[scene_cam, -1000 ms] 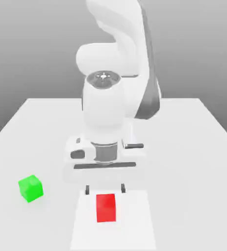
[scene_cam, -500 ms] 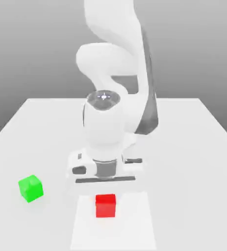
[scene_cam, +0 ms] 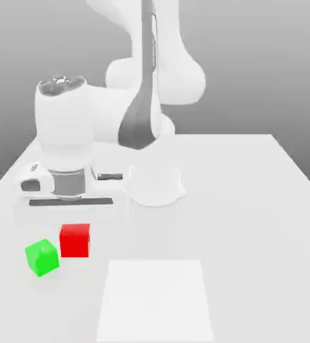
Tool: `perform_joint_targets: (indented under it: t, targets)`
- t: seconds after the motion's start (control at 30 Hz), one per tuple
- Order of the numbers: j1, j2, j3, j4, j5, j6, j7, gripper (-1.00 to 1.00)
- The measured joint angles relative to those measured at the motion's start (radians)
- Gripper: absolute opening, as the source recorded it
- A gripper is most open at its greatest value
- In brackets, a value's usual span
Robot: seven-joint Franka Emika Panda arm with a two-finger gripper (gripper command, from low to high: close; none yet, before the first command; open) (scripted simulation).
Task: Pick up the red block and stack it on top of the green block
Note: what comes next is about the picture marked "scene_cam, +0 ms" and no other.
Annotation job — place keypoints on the small red cube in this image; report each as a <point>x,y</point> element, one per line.
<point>74,241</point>

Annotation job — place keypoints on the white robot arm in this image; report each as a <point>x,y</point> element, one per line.
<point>63,123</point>

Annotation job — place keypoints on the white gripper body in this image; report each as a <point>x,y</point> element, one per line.
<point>71,211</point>

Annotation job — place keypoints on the small green cube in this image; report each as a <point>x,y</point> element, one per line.
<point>42,258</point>

